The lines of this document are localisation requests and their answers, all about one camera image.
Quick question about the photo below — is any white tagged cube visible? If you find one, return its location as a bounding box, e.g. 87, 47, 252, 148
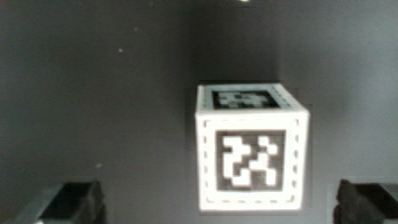
195, 84, 309, 212

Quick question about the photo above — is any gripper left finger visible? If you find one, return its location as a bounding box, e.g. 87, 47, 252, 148
10, 181, 110, 224

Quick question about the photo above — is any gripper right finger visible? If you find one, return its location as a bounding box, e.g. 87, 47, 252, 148
332, 179, 398, 224

